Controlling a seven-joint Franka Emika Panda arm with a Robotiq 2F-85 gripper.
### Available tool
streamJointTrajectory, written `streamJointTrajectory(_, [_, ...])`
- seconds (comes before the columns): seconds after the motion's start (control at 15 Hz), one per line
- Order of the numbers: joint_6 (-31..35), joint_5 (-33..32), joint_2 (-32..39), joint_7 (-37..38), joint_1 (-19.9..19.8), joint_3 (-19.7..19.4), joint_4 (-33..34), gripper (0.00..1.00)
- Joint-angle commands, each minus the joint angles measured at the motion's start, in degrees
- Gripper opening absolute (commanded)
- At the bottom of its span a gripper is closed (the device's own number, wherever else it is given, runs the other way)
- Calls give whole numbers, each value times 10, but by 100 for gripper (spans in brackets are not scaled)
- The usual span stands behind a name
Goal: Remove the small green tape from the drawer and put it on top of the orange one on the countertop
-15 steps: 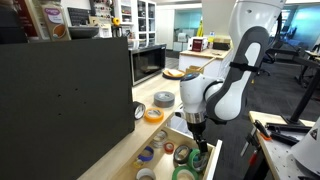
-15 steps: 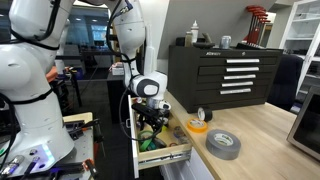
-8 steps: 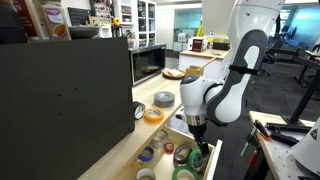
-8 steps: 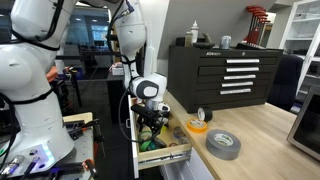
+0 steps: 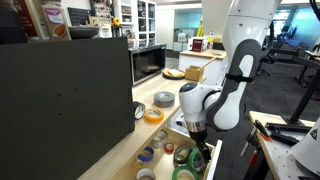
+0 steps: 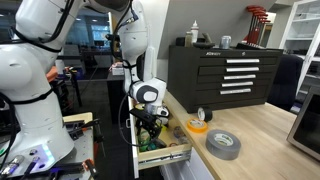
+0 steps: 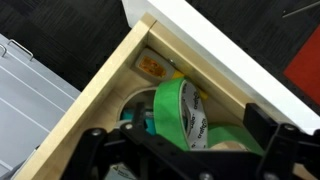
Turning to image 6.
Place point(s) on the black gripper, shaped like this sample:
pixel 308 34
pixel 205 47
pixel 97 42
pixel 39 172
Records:
pixel 152 122

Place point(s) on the olive grey bottle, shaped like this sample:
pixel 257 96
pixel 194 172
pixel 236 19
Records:
pixel 188 39

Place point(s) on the black floor cabinet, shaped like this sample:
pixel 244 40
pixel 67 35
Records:
pixel 115 96

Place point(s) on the dark grey tape roll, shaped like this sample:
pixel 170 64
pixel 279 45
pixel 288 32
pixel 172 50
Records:
pixel 160 143

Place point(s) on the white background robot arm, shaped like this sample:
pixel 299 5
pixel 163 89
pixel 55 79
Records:
pixel 60 66

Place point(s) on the black office chair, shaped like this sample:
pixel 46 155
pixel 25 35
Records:
pixel 286 83

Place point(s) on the grey duct tape roll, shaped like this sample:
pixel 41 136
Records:
pixel 216 150

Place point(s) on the white tissue box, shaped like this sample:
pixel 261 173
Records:
pixel 116 70

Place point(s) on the large green tape roll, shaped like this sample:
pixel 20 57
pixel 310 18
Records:
pixel 139 136

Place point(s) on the white squeeze bottle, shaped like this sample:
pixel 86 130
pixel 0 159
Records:
pixel 194 33

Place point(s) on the small black tape roll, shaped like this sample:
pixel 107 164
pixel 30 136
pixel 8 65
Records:
pixel 208 115

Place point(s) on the orange tape roll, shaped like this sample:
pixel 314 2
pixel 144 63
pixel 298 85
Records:
pixel 191 128

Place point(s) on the robot mounting table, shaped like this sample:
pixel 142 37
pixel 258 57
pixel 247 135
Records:
pixel 80 150

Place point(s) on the teal tape roll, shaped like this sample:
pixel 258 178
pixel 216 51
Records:
pixel 152 146

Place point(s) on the yellow black tape roll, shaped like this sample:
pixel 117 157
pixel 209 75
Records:
pixel 164 127

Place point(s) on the blue tape roll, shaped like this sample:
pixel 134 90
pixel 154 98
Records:
pixel 178 131

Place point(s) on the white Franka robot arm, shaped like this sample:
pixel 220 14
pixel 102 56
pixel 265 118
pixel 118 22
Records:
pixel 30 76

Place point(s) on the black metal tool chest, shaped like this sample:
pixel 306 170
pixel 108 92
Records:
pixel 200 83

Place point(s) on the silver metal can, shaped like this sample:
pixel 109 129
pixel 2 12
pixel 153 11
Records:
pixel 225 42

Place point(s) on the white glass door cabinet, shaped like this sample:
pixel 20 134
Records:
pixel 305 33

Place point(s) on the silver framed appliance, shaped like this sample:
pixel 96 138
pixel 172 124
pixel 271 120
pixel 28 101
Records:
pixel 308 126

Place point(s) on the wooden drawer white front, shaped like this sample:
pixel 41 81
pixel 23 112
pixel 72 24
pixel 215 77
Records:
pixel 134 160

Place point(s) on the lime yellow tape roll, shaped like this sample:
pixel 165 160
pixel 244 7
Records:
pixel 139 106

